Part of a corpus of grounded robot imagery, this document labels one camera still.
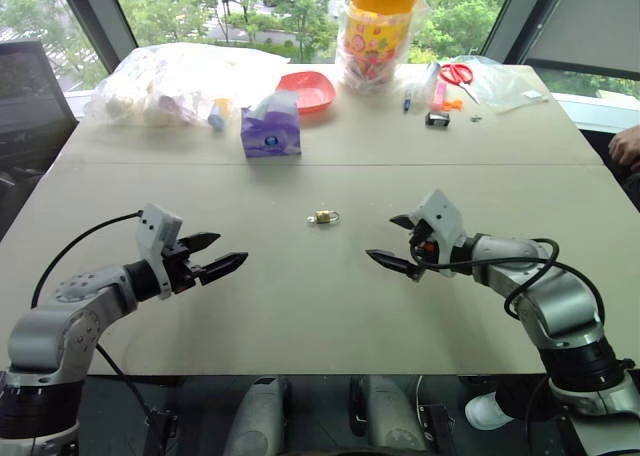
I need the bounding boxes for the coral pink plastic bowl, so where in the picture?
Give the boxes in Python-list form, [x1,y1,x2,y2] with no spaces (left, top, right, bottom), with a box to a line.
[275,70,338,116]

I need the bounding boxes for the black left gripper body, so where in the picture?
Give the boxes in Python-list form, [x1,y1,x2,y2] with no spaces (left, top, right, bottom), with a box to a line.
[160,242,208,296]

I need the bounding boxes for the dark window panel frame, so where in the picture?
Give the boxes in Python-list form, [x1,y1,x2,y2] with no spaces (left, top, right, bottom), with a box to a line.
[480,0,640,81]

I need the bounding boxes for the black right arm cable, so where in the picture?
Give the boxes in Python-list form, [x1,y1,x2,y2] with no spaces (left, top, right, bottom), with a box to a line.
[408,237,607,323]

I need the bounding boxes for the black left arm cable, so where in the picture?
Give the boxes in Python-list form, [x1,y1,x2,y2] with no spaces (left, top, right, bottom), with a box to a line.
[30,210,154,427]

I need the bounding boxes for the small clear bag with marker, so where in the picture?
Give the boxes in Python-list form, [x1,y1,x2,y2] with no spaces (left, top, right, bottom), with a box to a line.
[398,61,442,103]

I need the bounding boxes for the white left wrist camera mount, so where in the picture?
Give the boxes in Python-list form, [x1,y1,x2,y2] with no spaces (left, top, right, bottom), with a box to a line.
[135,203,185,301]

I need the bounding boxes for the white shoe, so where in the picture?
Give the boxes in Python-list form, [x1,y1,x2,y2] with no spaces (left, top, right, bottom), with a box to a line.
[464,392,517,432]

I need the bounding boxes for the blue and yellow tube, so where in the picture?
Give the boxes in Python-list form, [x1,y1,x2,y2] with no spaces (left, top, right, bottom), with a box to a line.
[206,97,232,133]

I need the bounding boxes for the dark slanted window pillar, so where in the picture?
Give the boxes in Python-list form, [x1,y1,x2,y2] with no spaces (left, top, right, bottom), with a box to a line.
[51,0,140,73]

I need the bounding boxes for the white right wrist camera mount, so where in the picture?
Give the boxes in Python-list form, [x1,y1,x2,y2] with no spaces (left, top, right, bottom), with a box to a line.
[406,188,467,278]

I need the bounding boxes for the black office chair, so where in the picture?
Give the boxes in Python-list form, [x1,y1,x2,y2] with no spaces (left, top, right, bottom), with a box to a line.
[0,39,80,240]

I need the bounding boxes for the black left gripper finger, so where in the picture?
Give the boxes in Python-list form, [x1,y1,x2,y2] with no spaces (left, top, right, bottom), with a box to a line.
[178,231,222,255]
[198,251,250,286]

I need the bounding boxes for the grey rounded robot leg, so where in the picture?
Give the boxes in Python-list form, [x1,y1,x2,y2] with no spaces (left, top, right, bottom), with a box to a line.
[348,374,427,453]
[221,375,293,456]

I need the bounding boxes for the black strap under table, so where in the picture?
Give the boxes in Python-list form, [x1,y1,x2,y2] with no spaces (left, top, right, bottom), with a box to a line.
[144,407,180,456]
[418,402,457,456]

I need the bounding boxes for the purple tissue box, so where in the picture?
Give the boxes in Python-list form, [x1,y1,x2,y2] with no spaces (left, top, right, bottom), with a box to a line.
[239,91,304,160]

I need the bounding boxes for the large clear bag of items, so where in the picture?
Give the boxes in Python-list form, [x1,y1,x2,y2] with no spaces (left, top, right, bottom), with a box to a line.
[83,42,292,130]

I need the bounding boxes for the clear flat plastic bag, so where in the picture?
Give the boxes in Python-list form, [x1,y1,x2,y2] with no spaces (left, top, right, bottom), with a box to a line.
[451,54,552,115]

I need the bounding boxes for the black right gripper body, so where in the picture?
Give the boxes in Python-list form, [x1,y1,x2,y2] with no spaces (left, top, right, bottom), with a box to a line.
[408,218,442,279]

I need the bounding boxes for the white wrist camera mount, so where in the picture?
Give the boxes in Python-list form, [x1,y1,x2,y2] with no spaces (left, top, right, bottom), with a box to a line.
[135,203,185,301]
[406,188,467,278]

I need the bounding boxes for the bystander bare hand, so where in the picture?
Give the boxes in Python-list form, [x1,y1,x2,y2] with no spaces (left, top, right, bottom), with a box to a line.
[607,125,640,173]

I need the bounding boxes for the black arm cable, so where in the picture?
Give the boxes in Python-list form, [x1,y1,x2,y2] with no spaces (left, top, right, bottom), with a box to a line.
[408,237,607,323]
[30,210,154,427]

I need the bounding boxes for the colourful jar with orange lid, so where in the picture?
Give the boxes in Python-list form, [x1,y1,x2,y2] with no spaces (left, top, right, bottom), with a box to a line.
[334,0,432,98]

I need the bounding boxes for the red handled scissors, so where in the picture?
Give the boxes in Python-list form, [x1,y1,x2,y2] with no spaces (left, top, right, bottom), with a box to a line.
[439,62,482,105]

